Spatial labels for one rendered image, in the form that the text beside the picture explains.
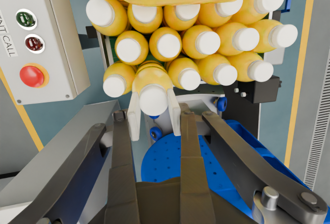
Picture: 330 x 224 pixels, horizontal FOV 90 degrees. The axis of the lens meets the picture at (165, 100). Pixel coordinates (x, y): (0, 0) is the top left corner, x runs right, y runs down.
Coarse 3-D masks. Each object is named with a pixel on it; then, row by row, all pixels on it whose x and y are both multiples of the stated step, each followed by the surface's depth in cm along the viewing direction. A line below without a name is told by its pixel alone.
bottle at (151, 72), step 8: (144, 64) 33; (152, 64) 31; (160, 64) 35; (144, 72) 26; (152, 72) 25; (160, 72) 26; (136, 80) 26; (144, 80) 24; (152, 80) 24; (160, 80) 24; (168, 80) 26; (136, 88) 25; (144, 88) 23
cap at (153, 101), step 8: (152, 88) 21; (160, 88) 22; (144, 96) 21; (152, 96) 21; (160, 96) 22; (144, 104) 22; (152, 104) 22; (160, 104) 22; (144, 112) 22; (152, 112) 22; (160, 112) 22
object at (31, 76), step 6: (30, 66) 27; (24, 72) 27; (30, 72) 27; (36, 72) 27; (24, 78) 27; (30, 78) 27; (36, 78) 27; (42, 78) 27; (30, 84) 27; (36, 84) 28
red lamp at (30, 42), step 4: (28, 40) 25; (32, 40) 25; (36, 40) 26; (28, 44) 25; (32, 44) 25; (36, 44) 26; (40, 44) 26; (28, 48) 26; (32, 48) 26; (36, 48) 26; (40, 48) 26
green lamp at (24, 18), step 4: (20, 12) 24; (24, 12) 24; (16, 16) 24; (20, 16) 24; (24, 16) 24; (28, 16) 24; (20, 20) 24; (24, 20) 24; (28, 20) 24; (32, 20) 25; (20, 24) 24; (24, 24) 24; (28, 24) 25; (32, 24) 25
